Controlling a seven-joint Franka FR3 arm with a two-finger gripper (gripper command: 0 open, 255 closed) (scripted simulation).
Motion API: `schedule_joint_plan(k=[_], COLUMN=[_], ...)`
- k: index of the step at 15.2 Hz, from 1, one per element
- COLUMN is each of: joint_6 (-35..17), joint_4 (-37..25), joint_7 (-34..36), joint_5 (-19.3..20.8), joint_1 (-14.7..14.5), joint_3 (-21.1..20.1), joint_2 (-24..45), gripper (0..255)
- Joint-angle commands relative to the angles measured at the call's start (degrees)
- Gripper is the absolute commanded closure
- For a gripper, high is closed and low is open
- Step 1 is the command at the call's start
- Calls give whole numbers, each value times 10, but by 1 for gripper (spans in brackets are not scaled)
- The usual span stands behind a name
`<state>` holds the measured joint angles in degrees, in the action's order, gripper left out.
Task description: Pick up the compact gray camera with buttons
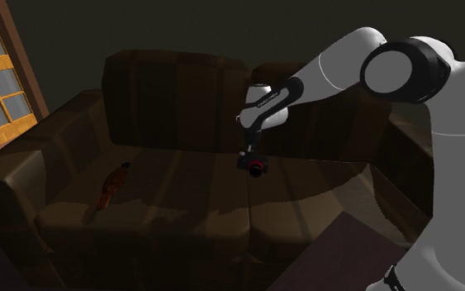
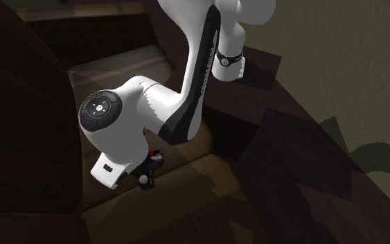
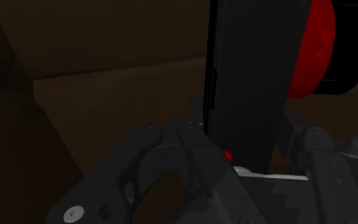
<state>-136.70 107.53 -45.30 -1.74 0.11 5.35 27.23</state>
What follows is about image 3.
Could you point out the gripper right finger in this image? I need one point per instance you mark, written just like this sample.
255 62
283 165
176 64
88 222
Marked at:
330 173

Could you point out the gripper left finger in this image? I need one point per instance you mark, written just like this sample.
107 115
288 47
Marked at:
119 173

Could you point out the black slab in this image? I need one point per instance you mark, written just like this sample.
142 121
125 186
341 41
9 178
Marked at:
250 80

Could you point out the red and black cylinder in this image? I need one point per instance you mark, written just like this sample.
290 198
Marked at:
316 46

